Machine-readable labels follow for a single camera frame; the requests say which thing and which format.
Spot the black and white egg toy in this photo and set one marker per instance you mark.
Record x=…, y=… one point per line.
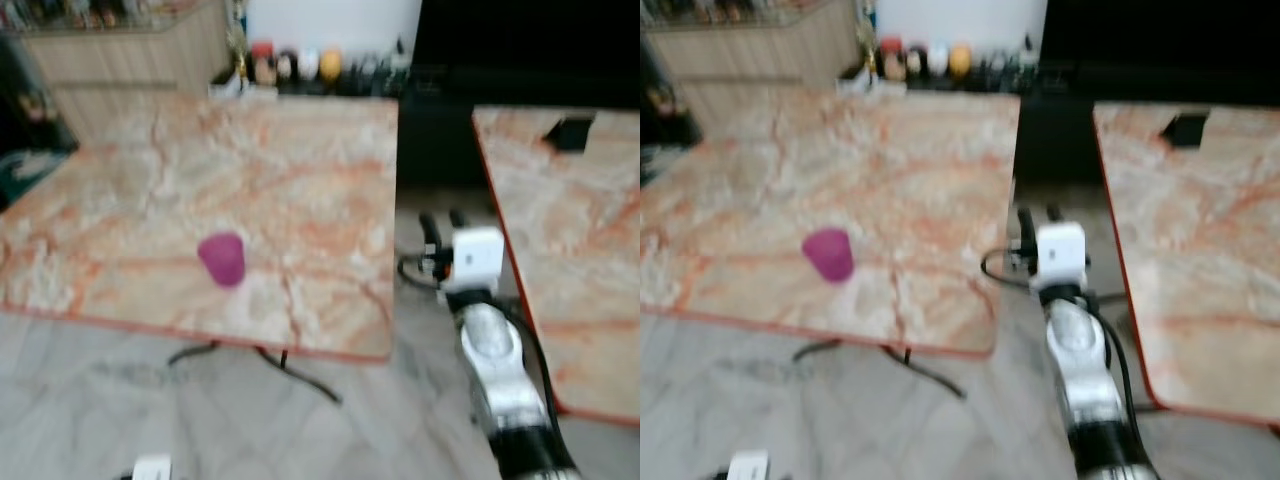
x=916, y=61
x=286, y=66

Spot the black television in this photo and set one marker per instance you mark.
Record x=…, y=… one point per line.
x=530, y=32
x=1160, y=30

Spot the purple plastic cup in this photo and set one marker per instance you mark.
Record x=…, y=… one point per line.
x=223, y=260
x=830, y=256

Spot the black folding table legs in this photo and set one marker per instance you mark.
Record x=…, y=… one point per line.
x=930, y=378
x=300, y=376

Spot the light wooden cabinet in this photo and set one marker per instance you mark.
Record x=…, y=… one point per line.
x=760, y=60
x=130, y=70

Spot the gold and blue trophy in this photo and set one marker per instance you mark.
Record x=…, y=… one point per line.
x=241, y=60
x=869, y=55

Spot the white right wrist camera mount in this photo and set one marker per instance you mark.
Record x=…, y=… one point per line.
x=476, y=256
x=1061, y=252

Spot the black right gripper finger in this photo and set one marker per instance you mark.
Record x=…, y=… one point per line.
x=458, y=220
x=430, y=232
x=1025, y=226
x=1052, y=214

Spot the yellow egg toy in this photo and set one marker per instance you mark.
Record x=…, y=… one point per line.
x=330, y=64
x=960, y=59

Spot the black phone stand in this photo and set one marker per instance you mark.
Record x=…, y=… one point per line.
x=1187, y=129
x=572, y=133

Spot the clear jar with red lid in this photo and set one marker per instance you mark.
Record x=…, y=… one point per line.
x=892, y=60
x=262, y=64

